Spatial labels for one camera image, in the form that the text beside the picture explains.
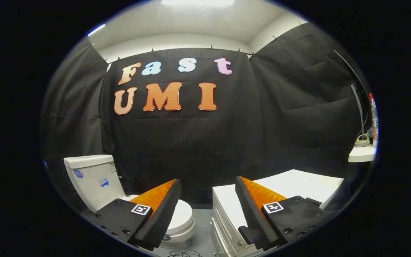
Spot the ceiling light panel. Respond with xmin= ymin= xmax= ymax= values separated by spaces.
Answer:
xmin=161 ymin=0 xmax=234 ymax=6

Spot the clear bottle with red cap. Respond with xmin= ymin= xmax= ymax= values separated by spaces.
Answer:
xmin=369 ymin=94 xmax=379 ymax=147

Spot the white wall shelf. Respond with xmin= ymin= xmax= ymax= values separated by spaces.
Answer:
xmin=348 ymin=145 xmax=376 ymax=163

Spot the grey curved bar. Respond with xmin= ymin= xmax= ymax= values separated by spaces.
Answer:
xmin=351 ymin=85 xmax=366 ymax=136

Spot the white toilet lid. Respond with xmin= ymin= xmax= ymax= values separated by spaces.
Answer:
xmin=122 ymin=195 xmax=194 ymax=232

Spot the black backdrop cloth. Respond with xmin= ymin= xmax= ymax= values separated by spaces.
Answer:
xmin=41 ymin=22 xmax=370 ymax=215

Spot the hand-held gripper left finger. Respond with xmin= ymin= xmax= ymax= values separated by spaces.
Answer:
xmin=84 ymin=178 xmax=182 ymax=251

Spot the white toilet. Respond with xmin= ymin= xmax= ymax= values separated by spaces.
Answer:
xmin=64 ymin=155 xmax=195 ymax=250

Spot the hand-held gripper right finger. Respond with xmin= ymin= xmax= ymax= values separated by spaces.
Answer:
xmin=235 ymin=176 xmax=334 ymax=251

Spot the white cabinet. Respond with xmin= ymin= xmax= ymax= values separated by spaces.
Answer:
xmin=212 ymin=169 xmax=344 ymax=257

